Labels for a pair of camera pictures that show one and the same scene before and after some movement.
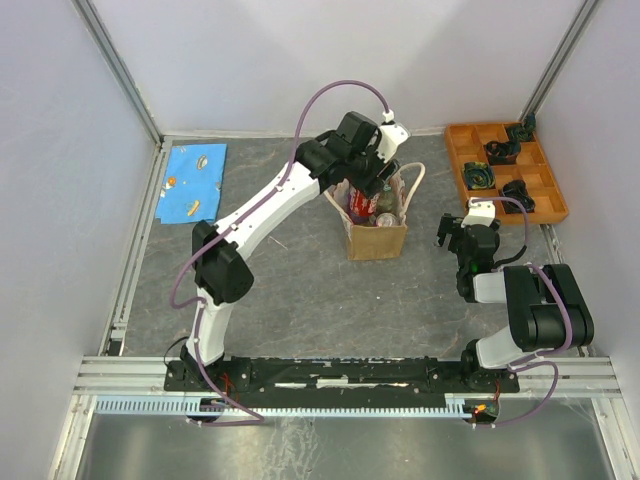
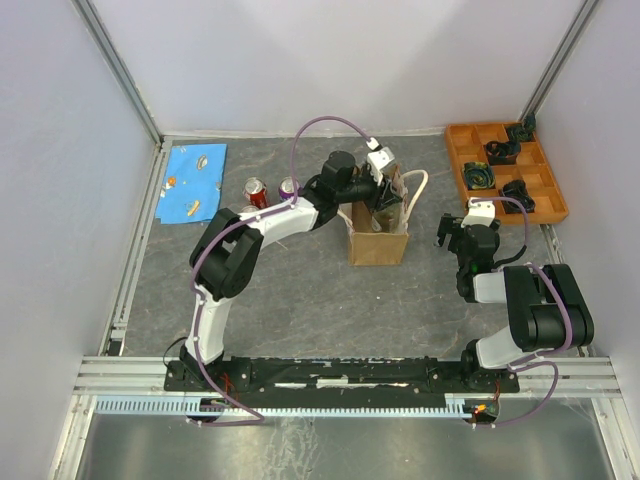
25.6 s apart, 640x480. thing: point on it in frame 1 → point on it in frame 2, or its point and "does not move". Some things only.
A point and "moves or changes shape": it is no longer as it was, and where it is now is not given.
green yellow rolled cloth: [479, 175] does not move
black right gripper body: [452, 226] does not move
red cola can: [359, 204] moves or changes shape
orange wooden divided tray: [502, 164] does not move
